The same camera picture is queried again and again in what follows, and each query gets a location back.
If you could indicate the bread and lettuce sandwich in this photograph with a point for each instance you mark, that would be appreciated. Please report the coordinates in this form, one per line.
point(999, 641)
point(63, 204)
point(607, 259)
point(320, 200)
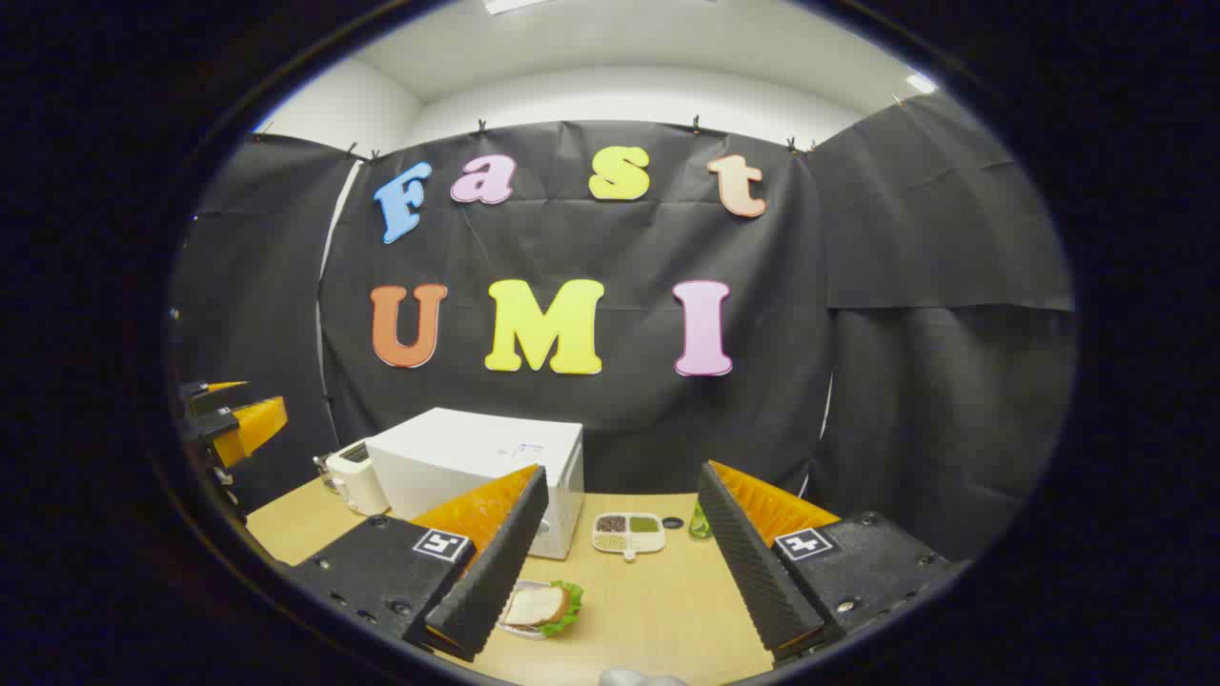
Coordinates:
point(538, 605)

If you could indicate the white divided dish of grains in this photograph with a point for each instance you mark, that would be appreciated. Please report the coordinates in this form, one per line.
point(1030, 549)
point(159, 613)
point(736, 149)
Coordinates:
point(651, 546)

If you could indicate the black backdrop cloth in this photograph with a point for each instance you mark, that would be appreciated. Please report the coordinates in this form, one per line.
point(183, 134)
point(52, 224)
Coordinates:
point(620, 419)

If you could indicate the green drink bottle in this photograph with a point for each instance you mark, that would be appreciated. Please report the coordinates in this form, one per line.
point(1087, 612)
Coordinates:
point(701, 524)

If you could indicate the white toaster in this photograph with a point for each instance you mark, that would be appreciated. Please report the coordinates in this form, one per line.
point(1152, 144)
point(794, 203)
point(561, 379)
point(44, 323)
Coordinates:
point(357, 486)

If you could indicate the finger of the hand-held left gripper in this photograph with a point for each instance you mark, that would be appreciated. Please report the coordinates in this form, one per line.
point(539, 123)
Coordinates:
point(253, 424)
point(217, 398)

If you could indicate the ceiling light panel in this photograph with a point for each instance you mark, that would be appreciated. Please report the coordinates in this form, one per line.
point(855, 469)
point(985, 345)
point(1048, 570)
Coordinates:
point(921, 83)
point(510, 5)

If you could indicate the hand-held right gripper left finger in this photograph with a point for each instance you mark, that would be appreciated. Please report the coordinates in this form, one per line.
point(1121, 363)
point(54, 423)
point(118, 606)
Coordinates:
point(496, 572)

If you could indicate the white microwave oven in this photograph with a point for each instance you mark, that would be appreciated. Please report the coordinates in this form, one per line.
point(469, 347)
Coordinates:
point(457, 457)

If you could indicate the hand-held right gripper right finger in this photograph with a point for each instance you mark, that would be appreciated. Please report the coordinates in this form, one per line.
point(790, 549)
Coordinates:
point(753, 572)

